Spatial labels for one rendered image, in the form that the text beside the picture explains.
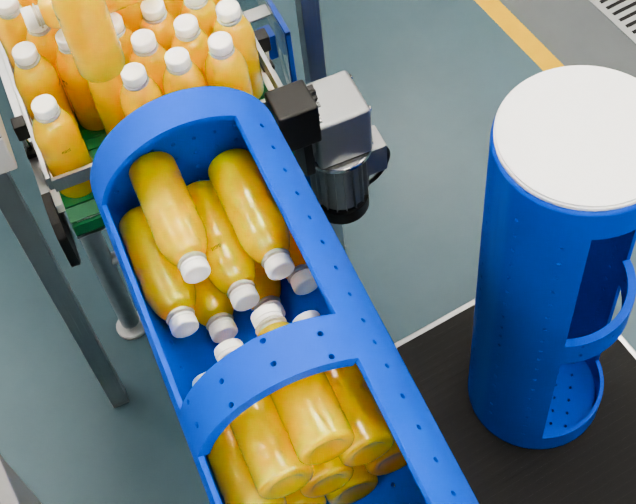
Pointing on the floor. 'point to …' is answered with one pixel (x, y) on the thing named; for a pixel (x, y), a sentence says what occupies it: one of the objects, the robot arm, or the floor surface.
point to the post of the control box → (55, 283)
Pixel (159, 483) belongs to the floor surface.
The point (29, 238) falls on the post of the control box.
